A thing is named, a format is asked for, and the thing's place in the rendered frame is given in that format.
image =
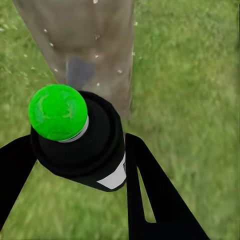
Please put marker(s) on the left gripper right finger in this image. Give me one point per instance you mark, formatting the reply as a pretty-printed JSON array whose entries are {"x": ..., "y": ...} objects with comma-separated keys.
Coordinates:
[{"x": 174, "y": 220}]

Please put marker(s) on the pesticide atomizer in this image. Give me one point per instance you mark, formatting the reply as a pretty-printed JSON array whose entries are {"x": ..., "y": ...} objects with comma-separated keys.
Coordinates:
[{"x": 76, "y": 134}]

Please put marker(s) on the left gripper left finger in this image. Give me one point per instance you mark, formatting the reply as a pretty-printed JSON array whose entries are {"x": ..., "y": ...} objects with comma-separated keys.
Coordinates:
[{"x": 16, "y": 162}]

